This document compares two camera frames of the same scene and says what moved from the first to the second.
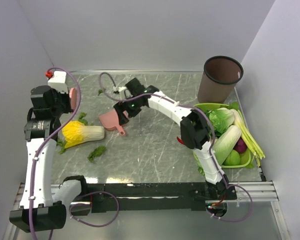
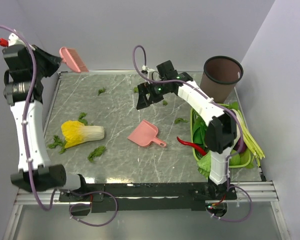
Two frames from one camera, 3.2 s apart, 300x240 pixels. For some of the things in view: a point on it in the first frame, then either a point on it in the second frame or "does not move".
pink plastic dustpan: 110,121 to 145,134
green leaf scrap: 63,143 does not move
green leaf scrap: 96,152 does not move
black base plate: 190,197 does not move
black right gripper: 122,105 to 144,89
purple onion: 240,146 does not move
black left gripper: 65,96 to 54,62
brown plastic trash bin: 221,74 does not move
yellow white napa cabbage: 74,133 does not move
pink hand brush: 73,94 to 71,57
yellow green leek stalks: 250,138 does not move
